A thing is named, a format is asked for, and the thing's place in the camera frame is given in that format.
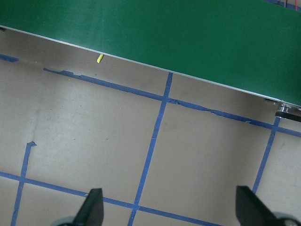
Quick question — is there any green conveyor belt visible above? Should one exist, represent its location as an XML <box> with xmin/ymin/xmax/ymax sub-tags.
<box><xmin>0</xmin><ymin>0</ymin><xmax>301</xmax><ymax>123</ymax></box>

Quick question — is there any thin red wire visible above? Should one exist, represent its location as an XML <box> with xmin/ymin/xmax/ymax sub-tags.
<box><xmin>283</xmin><ymin>0</ymin><xmax>301</xmax><ymax>12</ymax></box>

